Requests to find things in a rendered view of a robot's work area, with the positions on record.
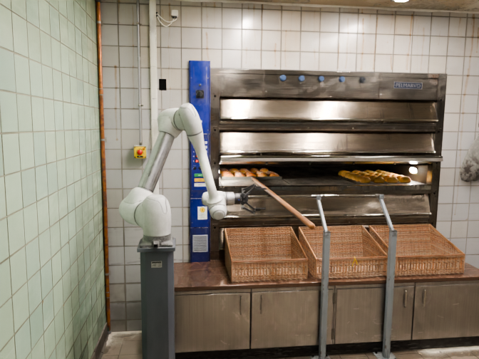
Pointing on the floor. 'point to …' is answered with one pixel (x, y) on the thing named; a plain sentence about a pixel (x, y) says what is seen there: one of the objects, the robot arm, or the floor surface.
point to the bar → (328, 271)
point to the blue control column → (198, 73)
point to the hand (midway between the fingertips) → (264, 198)
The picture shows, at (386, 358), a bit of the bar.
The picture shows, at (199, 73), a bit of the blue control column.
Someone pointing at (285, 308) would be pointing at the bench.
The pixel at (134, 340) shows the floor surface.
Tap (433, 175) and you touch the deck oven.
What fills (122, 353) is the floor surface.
